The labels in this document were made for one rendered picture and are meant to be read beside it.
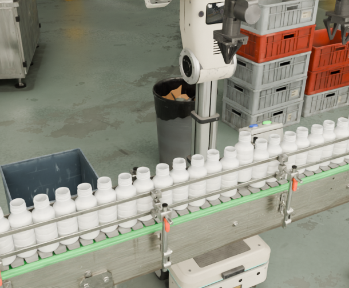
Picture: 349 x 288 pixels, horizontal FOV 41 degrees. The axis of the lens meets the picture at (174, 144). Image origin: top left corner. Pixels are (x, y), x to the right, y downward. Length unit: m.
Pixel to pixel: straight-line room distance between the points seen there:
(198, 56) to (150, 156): 1.79
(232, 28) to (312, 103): 3.03
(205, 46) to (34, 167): 0.84
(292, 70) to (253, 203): 2.55
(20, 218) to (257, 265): 1.49
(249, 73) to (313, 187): 2.18
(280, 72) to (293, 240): 1.52
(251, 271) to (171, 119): 1.18
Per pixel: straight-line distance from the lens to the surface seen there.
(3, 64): 4.97
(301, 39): 3.95
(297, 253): 2.86
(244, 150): 1.45
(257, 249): 2.44
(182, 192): 1.39
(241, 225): 1.57
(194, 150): 2.24
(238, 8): 1.41
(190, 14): 1.92
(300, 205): 1.71
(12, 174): 1.87
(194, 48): 1.95
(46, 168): 1.89
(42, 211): 1.25
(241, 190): 1.54
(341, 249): 2.97
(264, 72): 3.75
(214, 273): 2.32
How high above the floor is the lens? 1.88
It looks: 30 degrees down
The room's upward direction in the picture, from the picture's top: 1 degrees clockwise
